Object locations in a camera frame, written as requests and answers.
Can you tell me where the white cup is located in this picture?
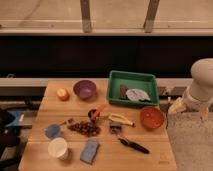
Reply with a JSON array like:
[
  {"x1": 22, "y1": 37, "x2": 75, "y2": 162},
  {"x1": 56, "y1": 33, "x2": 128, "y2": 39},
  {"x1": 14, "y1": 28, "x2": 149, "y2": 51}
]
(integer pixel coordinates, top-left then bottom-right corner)
[{"x1": 48, "y1": 138, "x2": 68, "y2": 160}]

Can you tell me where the small grey metal block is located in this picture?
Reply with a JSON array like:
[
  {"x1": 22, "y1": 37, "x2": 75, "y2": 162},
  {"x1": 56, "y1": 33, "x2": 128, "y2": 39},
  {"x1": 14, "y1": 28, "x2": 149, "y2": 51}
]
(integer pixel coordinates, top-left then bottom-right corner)
[{"x1": 109, "y1": 122, "x2": 122, "y2": 134}]

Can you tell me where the dark brown block in tray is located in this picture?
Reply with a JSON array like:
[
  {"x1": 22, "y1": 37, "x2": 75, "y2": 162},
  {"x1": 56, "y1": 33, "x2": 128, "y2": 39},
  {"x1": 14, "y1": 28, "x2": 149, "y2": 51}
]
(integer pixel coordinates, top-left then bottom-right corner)
[{"x1": 119, "y1": 85, "x2": 128, "y2": 100}]

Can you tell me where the black handled knife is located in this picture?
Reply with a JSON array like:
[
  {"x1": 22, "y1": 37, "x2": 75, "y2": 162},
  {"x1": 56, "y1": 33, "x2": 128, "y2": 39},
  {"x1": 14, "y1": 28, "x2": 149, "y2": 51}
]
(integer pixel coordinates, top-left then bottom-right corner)
[{"x1": 118, "y1": 138, "x2": 150, "y2": 154}]

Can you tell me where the dark red grape bunch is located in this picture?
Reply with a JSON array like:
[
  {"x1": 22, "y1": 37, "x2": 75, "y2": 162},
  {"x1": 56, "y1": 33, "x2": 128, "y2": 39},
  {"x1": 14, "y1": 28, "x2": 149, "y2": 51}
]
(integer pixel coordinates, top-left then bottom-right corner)
[{"x1": 68, "y1": 121, "x2": 100, "y2": 137}]

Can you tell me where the grey cloth in tray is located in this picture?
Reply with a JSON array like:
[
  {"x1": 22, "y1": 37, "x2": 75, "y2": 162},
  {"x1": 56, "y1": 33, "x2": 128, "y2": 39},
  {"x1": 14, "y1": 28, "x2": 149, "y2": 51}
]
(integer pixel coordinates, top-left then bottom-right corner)
[{"x1": 126, "y1": 89, "x2": 150, "y2": 101}]

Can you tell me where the orange scoop with dark cup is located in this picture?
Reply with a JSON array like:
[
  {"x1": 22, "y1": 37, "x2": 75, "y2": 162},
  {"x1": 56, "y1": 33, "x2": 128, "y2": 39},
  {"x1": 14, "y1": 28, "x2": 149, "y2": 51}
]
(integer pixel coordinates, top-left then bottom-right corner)
[{"x1": 88, "y1": 103, "x2": 107, "y2": 121}]

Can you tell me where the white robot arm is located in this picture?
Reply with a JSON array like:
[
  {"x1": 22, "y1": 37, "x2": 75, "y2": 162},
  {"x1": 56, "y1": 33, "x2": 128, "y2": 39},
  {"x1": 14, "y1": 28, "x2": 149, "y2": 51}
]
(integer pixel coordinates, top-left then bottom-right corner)
[{"x1": 168, "y1": 58, "x2": 213, "y2": 116}]

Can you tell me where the yellow banana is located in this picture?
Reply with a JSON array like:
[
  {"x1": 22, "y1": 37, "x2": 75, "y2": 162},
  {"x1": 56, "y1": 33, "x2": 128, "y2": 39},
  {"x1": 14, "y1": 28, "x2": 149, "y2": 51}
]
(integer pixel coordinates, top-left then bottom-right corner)
[{"x1": 108, "y1": 113, "x2": 135, "y2": 127}]

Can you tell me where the blue sponge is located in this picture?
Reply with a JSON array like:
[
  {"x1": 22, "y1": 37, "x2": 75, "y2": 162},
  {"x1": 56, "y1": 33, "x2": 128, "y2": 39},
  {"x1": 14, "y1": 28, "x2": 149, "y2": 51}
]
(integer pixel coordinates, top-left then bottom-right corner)
[{"x1": 80, "y1": 139, "x2": 100, "y2": 164}]

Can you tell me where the red-yellow apple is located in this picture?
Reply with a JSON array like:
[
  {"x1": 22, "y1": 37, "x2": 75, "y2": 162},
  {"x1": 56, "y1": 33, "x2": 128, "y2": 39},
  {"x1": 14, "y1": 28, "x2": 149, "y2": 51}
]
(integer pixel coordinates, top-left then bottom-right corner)
[{"x1": 57, "y1": 88, "x2": 70, "y2": 101}]

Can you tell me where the red-orange bowl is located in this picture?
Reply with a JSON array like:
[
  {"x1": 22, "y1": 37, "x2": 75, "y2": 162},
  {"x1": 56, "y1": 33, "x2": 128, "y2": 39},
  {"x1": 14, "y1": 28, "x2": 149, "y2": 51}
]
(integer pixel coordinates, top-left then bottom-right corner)
[{"x1": 140, "y1": 106, "x2": 164, "y2": 129}]

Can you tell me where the blue measuring cup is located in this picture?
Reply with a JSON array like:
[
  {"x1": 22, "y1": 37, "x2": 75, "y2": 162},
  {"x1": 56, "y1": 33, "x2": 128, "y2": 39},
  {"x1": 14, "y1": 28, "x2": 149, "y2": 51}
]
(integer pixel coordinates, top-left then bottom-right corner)
[{"x1": 44, "y1": 119, "x2": 74, "y2": 140}]

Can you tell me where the purple bowl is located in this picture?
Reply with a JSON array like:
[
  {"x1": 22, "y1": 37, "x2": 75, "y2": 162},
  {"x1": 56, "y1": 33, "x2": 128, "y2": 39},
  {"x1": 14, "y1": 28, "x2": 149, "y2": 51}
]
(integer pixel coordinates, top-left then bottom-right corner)
[{"x1": 73, "y1": 80, "x2": 96, "y2": 100}]

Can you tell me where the green plastic tray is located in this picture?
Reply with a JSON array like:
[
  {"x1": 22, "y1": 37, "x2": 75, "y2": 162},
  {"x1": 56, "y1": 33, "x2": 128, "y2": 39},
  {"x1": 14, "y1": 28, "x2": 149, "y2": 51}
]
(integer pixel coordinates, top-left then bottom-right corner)
[{"x1": 106, "y1": 70, "x2": 159, "y2": 108}]

